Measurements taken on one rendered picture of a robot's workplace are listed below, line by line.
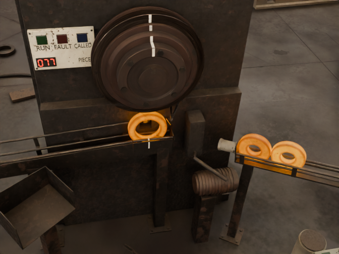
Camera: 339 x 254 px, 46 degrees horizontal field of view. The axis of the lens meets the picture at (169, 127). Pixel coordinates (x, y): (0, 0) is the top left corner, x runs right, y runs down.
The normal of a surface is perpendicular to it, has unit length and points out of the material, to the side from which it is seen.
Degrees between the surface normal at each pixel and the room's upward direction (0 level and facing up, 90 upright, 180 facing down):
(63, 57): 90
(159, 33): 28
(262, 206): 0
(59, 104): 0
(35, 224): 5
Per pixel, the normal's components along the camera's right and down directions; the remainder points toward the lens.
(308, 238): 0.04, -0.76
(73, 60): 0.20, 0.64
